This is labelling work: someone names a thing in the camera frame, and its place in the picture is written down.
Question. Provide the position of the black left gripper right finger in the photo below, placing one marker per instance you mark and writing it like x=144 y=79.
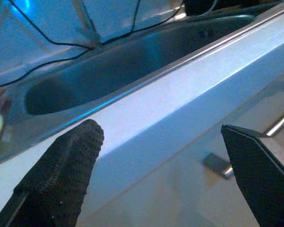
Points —
x=262 y=184

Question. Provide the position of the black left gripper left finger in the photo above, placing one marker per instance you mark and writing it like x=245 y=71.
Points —
x=59 y=179

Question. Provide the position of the white cabinet front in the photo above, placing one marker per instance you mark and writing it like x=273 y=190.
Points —
x=180 y=189

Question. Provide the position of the stainless steel sink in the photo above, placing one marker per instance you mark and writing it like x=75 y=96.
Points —
x=109 y=71

